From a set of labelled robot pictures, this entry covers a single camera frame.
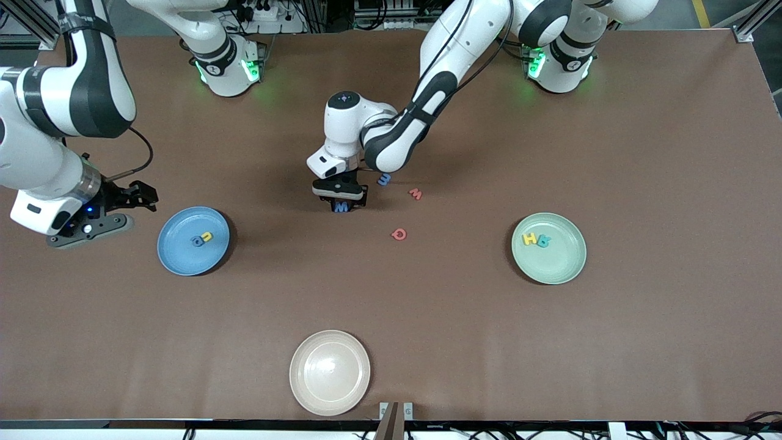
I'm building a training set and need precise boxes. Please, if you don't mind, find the blue plate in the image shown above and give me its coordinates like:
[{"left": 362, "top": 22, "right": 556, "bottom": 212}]
[{"left": 157, "top": 206, "right": 231, "bottom": 277}]

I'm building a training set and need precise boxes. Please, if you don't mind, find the white power strip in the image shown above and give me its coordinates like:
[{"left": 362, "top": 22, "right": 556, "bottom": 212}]
[{"left": 239, "top": 0, "right": 306, "bottom": 35}]

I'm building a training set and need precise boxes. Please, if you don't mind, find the beige plate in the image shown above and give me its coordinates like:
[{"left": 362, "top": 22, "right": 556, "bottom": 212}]
[{"left": 289, "top": 330, "right": 371, "bottom": 417}]

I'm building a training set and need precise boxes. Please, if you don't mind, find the aluminium frame profile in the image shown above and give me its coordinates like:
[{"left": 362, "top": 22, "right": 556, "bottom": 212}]
[
  {"left": 0, "top": 0, "right": 62, "bottom": 51},
  {"left": 736, "top": 0, "right": 782, "bottom": 43}
]

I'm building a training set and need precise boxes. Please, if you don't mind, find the metal camera post bracket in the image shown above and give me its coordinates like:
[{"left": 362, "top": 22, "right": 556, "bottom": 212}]
[{"left": 379, "top": 401, "right": 415, "bottom": 440}]

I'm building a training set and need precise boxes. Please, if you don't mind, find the black equipment rack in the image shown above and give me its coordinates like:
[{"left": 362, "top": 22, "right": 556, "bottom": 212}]
[{"left": 353, "top": 0, "right": 440, "bottom": 31}]

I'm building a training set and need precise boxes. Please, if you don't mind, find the pale green plate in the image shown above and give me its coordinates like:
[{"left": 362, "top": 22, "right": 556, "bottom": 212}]
[{"left": 511, "top": 212, "right": 588, "bottom": 285}]

